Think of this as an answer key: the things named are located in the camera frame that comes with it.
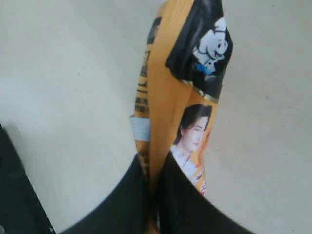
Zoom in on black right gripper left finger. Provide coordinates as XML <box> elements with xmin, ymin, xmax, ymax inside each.
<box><xmin>63</xmin><ymin>156</ymin><xmax>149</xmax><ymax>234</ymax></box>

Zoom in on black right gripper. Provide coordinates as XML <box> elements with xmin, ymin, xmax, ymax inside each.
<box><xmin>0</xmin><ymin>127</ymin><xmax>55</xmax><ymax>234</ymax></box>

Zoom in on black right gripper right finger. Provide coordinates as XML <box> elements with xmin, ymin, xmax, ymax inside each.
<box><xmin>158</xmin><ymin>154</ymin><xmax>246</xmax><ymax>234</ymax></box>

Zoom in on orange noodle packet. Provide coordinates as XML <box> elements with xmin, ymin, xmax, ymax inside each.
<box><xmin>131</xmin><ymin>0</ymin><xmax>233</xmax><ymax>234</ymax></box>

